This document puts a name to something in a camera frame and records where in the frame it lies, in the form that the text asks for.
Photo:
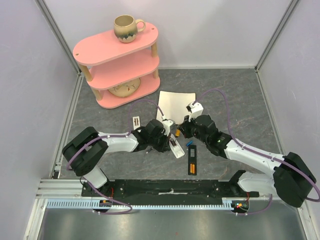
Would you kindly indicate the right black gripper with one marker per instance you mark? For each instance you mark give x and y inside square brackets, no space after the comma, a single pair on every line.
[186,127]

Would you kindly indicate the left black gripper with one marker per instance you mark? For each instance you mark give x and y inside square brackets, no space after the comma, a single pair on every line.
[165,146]

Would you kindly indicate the orange handled screwdriver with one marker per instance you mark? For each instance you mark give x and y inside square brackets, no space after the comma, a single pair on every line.
[177,133]

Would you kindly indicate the wide white remote control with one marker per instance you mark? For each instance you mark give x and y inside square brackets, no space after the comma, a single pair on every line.
[176,148]

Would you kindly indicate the black remote control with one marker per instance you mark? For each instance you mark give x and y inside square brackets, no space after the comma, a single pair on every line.
[192,158]

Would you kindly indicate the slim white remote control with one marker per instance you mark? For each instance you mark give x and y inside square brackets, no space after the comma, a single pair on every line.
[136,122]

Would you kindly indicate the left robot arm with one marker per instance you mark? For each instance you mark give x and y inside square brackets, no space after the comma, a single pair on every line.
[85,151]

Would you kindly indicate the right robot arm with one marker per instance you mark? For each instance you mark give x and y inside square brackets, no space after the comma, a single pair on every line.
[286,176]

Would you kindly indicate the white square plate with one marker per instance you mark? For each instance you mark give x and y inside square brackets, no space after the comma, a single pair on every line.
[174,104]

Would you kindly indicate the pink three-tier shelf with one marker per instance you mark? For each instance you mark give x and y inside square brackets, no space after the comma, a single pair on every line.
[106,63]

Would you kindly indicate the beige ceramic mug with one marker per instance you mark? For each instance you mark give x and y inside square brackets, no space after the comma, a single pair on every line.
[126,28]

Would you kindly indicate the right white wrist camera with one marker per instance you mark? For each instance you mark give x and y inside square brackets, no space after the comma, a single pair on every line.
[195,109]

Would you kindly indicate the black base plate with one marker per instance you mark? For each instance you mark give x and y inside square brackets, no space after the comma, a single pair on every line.
[151,187]

